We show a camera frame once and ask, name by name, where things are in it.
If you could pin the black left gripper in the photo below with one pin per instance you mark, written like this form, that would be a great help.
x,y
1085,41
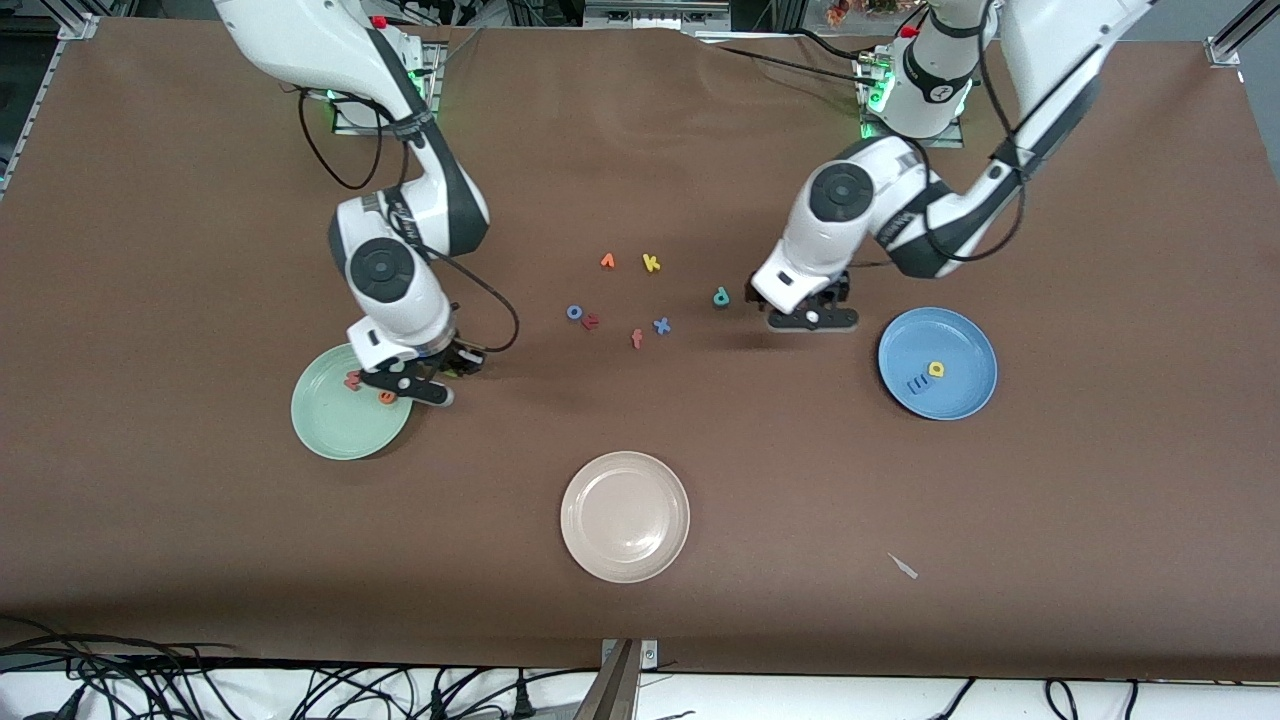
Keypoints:
x,y
838,290

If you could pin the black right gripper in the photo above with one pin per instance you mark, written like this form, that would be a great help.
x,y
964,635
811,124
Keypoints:
x,y
462,357

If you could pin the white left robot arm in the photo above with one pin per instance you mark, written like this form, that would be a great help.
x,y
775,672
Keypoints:
x,y
810,255

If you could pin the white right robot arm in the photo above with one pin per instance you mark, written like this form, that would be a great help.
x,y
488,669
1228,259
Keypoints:
x,y
300,40

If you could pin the light green plate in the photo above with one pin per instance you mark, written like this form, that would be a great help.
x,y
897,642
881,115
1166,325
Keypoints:
x,y
340,420

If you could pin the beige plate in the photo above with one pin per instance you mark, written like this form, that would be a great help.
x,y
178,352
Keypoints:
x,y
625,517

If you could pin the blue plate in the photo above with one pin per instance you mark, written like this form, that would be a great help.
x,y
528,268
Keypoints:
x,y
960,390

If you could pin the white paper scrap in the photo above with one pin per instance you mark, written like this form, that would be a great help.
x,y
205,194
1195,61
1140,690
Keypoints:
x,y
905,569

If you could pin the brown table cover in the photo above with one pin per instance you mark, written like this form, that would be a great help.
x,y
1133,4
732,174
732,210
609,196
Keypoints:
x,y
200,550

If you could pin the black power plug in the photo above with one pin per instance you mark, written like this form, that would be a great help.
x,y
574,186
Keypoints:
x,y
438,705
521,698

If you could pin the grey metal pole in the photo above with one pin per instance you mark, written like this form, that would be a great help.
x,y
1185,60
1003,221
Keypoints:
x,y
610,695

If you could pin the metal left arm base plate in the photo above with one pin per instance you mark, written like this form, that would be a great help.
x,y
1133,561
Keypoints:
x,y
940,143

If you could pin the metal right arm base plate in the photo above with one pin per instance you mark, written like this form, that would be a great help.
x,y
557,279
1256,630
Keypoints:
x,y
432,70

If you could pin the grey metal frame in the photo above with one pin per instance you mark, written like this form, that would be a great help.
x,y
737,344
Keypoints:
x,y
650,15

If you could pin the silver metal bracket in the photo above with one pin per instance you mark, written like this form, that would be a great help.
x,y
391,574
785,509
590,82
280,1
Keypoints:
x,y
648,655

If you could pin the aluminium corner rail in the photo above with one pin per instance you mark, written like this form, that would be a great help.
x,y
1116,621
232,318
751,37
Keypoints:
x,y
1240,35
40,90

